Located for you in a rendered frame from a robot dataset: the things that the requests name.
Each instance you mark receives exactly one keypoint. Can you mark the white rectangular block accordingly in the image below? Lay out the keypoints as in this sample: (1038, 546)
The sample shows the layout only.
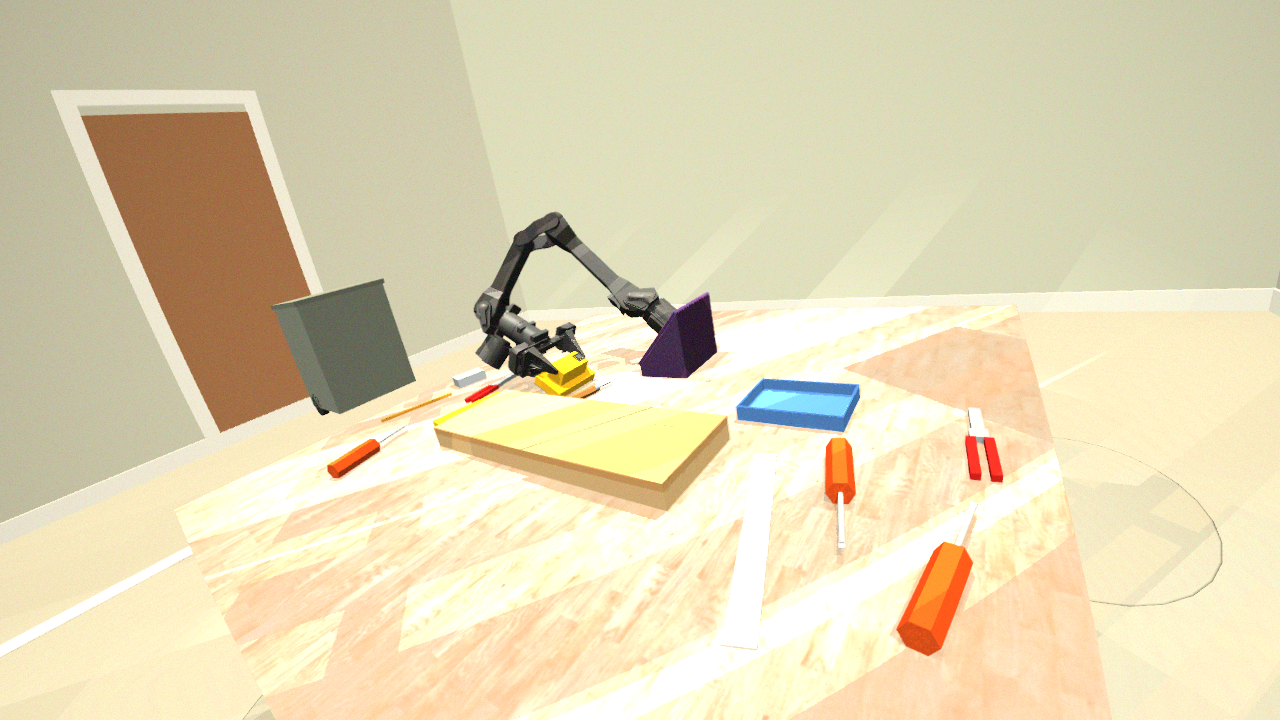
(469, 378)

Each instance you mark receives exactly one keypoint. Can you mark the blue rectangular tray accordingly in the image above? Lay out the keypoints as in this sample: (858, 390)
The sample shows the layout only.
(805, 404)

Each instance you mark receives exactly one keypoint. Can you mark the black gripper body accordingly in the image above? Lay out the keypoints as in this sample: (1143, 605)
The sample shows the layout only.
(526, 335)

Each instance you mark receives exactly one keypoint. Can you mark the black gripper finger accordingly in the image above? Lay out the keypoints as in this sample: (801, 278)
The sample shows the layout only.
(570, 343)
(534, 360)

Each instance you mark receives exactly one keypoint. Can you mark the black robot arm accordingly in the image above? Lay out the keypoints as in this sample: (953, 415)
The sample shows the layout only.
(497, 318)

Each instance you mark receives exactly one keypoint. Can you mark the awl with orange handle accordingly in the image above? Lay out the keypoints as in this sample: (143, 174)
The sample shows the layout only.
(588, 391)

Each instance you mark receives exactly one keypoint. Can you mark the white flat strip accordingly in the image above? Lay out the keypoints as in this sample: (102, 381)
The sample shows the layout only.
(743, 615)

